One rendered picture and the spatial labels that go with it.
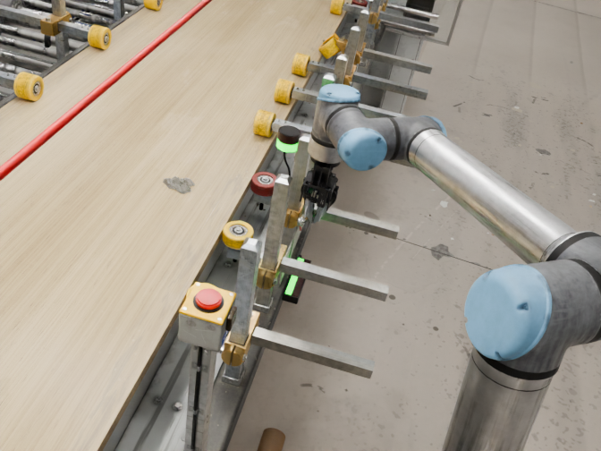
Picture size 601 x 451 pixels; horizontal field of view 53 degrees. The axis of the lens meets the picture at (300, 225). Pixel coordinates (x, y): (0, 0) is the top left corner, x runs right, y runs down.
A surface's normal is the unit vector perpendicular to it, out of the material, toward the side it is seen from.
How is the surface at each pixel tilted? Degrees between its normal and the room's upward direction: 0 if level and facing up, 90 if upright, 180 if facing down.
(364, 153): 90
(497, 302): 83
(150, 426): 0
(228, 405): 0
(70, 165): 0
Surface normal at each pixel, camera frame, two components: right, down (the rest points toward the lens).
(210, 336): -0.23, 0.58
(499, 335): -0.91, -0.03
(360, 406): 0.15, -0.77
